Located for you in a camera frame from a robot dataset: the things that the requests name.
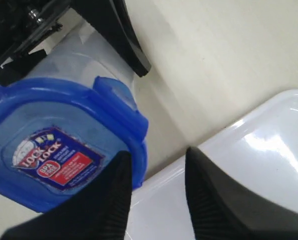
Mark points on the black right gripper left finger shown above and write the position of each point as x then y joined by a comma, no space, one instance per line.
99,211

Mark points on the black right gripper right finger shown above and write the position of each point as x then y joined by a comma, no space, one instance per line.
221,208

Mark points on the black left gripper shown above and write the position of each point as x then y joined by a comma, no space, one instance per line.
23,26

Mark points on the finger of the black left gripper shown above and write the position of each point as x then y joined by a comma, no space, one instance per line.
112,21

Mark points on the white rectangular plastic tray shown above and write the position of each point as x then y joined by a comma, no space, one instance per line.
259,151

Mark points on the blue plastic lid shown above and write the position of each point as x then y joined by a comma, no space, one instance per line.
56,136

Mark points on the clear plastic tall container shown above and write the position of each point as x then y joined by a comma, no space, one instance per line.
82,56

